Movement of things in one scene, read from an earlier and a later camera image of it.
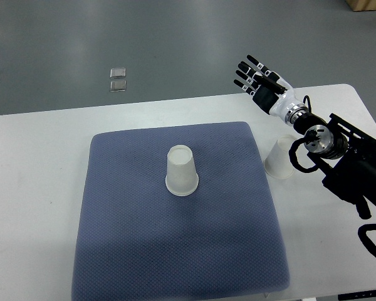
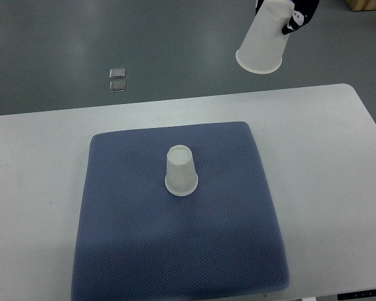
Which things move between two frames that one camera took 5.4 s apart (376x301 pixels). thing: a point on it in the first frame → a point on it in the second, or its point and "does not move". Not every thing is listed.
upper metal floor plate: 118,73 does not move
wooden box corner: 368,5 does not move
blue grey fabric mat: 136,241 does not move
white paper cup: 277,163 → 262,49
